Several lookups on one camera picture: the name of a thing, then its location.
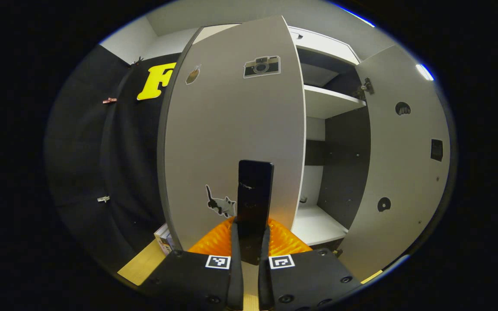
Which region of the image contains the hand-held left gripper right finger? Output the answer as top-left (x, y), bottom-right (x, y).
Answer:
top-left (258, 218), bottom-right (364, 311)

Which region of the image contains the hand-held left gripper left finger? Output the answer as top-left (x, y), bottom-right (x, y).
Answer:
top-left (139, 216), bottom-right (244, 311)

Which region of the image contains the black door handle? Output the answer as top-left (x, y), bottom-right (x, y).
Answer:
top-left (236, 160), bottom-right (275, 266)

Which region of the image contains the grey double-door shoe cabinet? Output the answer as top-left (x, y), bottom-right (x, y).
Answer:
top-left (188, 24), bottom-right (373, 255)

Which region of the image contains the grey cabinet door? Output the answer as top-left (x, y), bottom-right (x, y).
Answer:
top-left (338, 44), bottom-right (452, 281)
top-left (157, 16), bottom-right (306, 264)

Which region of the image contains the white bottom cabinet shelf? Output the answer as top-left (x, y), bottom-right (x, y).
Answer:
top-left (291, 204), bottom-right (348, 247)

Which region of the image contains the white cabinet shelf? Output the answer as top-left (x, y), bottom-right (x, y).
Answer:
top-left (291, 204), bottom-right (348, 247)
top-left (304, 85), bottom-right (367, 120)

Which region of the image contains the white middle cabinet shelf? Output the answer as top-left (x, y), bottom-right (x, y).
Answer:
top-left (304, 85), bottom-right (367, 120)

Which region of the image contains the metal right door hinge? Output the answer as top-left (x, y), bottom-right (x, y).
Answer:
top-left (353, 78), bottom-right (375, 101)

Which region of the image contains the grey cabinet drawer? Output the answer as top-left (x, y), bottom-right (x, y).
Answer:
top-left (206, 24), bottom-right (361, 65)

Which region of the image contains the small printed cardboard box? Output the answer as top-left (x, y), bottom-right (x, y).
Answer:
top-left (154, 223), bottom-right (176, 255)

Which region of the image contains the black backdrop cloth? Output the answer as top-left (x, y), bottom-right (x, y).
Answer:
top-left (44, 43), bottom-right (180, 277)

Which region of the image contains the short ceiling light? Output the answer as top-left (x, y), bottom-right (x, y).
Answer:
top-left (415, 63), bottom-right (434, 82)

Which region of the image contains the long ceiling light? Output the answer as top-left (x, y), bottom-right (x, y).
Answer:
top-left (335, 3), bottom-right (376, 28)

